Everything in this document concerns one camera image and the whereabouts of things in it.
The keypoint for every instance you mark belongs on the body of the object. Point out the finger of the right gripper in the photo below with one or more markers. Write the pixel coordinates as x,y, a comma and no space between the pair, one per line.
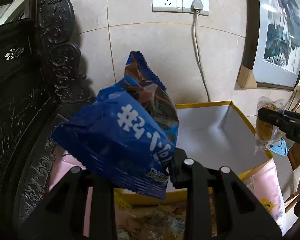
286,121

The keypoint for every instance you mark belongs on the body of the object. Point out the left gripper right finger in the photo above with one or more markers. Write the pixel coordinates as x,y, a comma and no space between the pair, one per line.
219,205

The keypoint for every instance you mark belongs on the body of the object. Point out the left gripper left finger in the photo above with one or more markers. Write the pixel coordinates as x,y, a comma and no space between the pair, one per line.
79,206

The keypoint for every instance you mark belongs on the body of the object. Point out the bread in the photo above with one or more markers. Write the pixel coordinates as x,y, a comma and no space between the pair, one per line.
267,134

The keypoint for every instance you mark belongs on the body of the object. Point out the blue snack bag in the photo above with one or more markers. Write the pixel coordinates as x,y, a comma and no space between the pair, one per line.
128,134

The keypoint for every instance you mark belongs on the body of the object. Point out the light blue cloth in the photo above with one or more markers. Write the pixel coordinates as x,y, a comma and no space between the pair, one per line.
280,147

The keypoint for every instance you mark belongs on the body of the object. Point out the pink floral cloth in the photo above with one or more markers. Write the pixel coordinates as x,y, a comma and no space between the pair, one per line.
262,181

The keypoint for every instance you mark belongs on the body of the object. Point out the yellow cardboard box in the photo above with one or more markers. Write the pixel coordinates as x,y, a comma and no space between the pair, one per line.
218,134

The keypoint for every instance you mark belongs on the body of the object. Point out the framed lotus painting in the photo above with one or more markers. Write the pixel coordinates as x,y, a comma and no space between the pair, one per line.
271,57

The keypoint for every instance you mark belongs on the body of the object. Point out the dark carved wooden furniture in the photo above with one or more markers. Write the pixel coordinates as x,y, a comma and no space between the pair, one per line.
39,72

